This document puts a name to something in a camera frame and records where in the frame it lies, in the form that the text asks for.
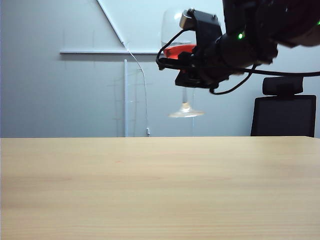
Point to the white diagonal wall bar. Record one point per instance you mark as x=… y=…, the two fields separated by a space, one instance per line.
x=111 y=21

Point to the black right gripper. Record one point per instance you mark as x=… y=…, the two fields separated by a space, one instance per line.
x=237 y=55

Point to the white horizontal wall bar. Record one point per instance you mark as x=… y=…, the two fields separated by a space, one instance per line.
x=100 y=52

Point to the silver wrist camera black mount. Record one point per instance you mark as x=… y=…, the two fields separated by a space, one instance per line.
x=207 y=27

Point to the black office chair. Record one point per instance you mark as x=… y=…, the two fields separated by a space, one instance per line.
x=282 y=117

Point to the white vertical post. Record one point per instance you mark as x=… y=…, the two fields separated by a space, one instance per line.
x=126 y=100

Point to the wine glass with red liquid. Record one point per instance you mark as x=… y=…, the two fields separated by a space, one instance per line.
x=185 y=113

